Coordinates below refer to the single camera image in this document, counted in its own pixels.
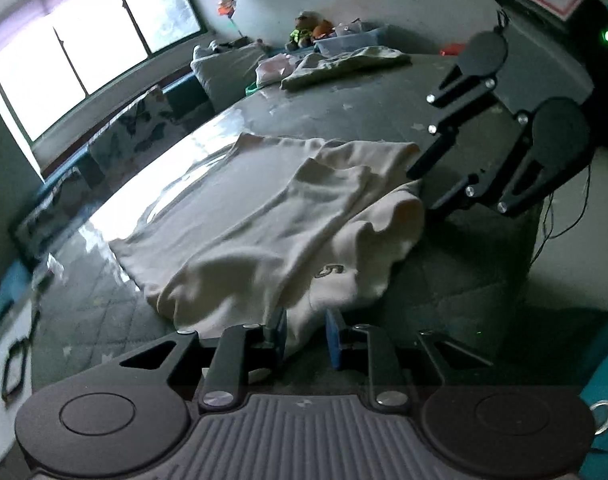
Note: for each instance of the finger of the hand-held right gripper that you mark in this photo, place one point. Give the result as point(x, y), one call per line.
point(434, 132)
point(471, 191)

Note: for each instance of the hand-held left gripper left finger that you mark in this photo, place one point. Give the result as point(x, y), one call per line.
point(279, 329)

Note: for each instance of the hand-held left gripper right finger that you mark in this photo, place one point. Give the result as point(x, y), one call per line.
point(336, 341)

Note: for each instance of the white t-shirt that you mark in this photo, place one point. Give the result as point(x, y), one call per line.
point(264, 230)

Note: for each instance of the small red object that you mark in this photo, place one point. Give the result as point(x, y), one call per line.
point(452, 50)

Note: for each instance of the grey quilted bed mattress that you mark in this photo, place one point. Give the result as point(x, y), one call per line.
point(334, 115)

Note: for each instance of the light green garment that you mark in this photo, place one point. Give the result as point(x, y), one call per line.
point(339, 62)

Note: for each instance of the clear plastic storage box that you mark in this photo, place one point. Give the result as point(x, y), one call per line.
point(356, 40)

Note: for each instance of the plush toys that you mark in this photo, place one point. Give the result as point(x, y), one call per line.
point(309, 30)

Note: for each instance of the pink garment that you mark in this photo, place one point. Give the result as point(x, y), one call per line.
point(276, 67)

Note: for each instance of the grey pillow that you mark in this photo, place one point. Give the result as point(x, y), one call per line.
point(228, 70)

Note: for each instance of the teal cloth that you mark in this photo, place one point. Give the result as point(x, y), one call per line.
point(606, 390)

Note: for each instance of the butterfly print pillow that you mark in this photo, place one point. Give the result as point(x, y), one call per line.
point(138, 125)
point(48, 215)

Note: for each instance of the window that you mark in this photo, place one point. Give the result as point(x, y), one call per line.
point(83, 35)

